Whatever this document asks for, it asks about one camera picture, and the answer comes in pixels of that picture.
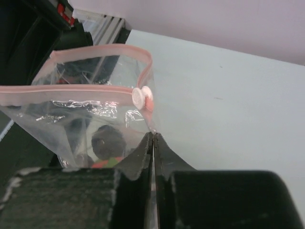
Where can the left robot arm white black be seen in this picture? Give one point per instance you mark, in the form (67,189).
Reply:
(30,30)

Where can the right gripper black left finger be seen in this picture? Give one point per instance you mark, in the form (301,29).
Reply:
(82,198)

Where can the toy peach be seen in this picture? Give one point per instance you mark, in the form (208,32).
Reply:
(107,163)

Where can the aluminium front rail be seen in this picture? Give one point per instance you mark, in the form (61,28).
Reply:
(104,29)

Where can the clear zip top bag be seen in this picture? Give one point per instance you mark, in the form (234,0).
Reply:
(77,91)

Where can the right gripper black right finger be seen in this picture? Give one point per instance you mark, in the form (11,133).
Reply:
(188,198)

